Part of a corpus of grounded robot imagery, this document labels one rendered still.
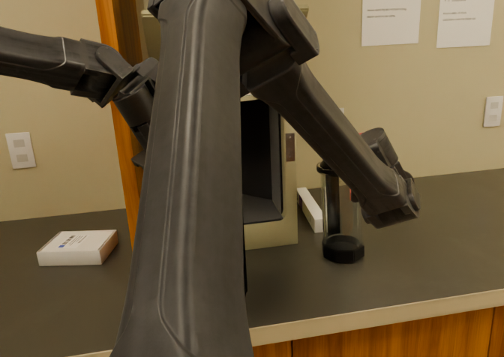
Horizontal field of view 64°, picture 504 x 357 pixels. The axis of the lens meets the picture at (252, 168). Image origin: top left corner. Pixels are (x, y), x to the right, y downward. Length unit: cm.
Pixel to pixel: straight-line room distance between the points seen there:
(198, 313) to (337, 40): 131
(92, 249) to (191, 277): 89
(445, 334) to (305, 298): 32
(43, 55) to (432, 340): 90
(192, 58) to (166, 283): 15
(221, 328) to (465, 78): 156
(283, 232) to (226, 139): 80
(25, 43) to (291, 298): 65
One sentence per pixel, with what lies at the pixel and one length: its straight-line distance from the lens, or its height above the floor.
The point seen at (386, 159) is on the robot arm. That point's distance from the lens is 69.
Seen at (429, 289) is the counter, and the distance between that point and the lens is 94.
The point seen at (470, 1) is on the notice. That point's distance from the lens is 169.
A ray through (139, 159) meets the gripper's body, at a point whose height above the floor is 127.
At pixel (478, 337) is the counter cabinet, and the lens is 108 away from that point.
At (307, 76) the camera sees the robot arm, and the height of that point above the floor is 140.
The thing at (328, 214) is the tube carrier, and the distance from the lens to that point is 95.
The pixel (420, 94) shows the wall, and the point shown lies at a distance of 161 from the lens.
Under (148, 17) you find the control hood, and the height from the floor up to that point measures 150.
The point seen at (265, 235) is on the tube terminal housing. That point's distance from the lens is 104.
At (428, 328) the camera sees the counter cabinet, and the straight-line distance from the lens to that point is 99.
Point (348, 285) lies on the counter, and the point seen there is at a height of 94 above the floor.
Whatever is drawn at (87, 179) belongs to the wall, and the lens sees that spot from 145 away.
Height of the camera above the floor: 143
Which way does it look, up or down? 16 degrees down
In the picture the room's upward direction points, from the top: 3 degrees counter-clockwise
